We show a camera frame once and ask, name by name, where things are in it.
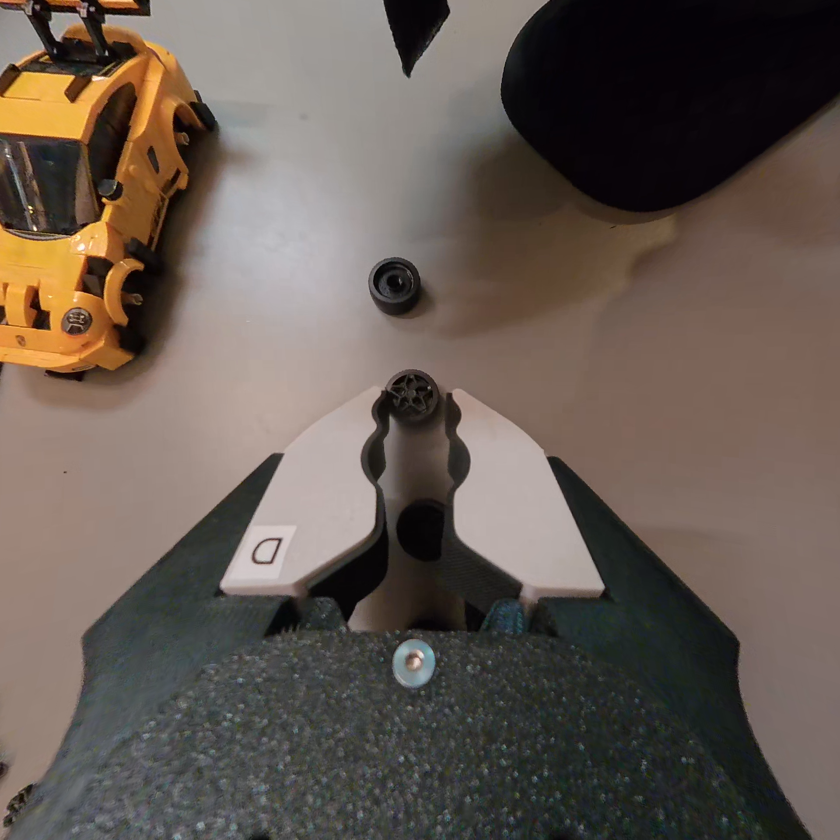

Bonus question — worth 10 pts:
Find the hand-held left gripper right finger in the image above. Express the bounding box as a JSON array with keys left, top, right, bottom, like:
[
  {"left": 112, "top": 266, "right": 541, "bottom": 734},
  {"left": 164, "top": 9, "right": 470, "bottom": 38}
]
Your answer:
[{"left": 446, "top": 387, "right": 606, "bottom": 603}]

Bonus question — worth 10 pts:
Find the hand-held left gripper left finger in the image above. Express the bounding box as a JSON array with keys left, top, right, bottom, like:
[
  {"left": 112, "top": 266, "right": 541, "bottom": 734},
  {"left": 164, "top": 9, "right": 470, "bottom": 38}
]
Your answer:
[{"left": 220, "top": 386, "right": 389, "bottom": 603}]

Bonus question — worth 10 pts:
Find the black lego wheel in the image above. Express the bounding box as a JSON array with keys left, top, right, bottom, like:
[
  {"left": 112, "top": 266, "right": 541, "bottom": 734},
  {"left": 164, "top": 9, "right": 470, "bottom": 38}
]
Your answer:
[
  {"left": 367, "top": 256, "right": 424, "bottom": 315},
  {"left": 384, "top": 369, "right": 442, "bottom": 424},
  {"left": 395, "top": 500, "right": 447, "bottom": 562}
]

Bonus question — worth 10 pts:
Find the black textured chair armrest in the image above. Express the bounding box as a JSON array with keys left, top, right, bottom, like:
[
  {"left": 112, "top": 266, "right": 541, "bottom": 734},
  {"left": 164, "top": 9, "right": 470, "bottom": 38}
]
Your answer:
[{"left": 500, "top": 0, "right": 840, "bottom": 257}]

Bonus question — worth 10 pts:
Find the yellow lego car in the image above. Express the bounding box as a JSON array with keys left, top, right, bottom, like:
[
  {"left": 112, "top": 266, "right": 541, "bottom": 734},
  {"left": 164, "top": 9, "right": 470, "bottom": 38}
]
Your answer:
[{"left": 0, "top": 0, "right": 217, "bottom": 382}]

